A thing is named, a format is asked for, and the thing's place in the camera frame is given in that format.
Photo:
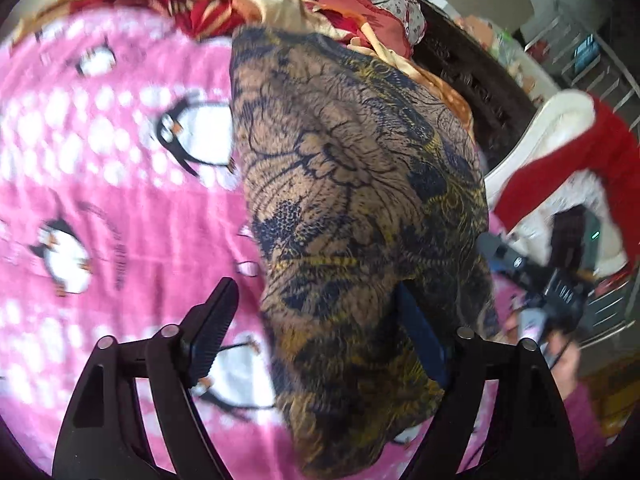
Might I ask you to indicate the pink penguin blanket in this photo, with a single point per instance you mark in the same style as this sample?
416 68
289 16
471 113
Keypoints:
125 220

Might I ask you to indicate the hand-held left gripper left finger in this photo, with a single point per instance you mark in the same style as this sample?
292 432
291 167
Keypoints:
212 325

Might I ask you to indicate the brown navy floral garment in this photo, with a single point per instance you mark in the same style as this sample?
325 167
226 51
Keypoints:
350 185

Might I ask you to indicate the bedside clutter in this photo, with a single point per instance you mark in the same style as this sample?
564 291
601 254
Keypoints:
505 45

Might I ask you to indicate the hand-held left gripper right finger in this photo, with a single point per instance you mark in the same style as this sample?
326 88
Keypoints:
422 335

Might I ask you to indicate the dark wooden headboard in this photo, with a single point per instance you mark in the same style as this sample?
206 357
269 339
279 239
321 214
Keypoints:
470 75

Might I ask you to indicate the red cream floral blanket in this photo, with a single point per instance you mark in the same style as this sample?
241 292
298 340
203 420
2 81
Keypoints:
220 5

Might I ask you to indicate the white metal rack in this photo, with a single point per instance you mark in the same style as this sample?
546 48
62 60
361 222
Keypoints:
580 55

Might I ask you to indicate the red fringed cloth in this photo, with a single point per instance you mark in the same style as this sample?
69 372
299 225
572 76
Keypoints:
370 15

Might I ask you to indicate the person's right hand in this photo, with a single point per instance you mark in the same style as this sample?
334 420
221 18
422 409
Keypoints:
567 370

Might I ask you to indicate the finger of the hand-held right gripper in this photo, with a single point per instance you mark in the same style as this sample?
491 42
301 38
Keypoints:
492 252

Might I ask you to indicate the red white fleece coat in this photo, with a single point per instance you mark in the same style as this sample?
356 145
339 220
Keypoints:
615 150

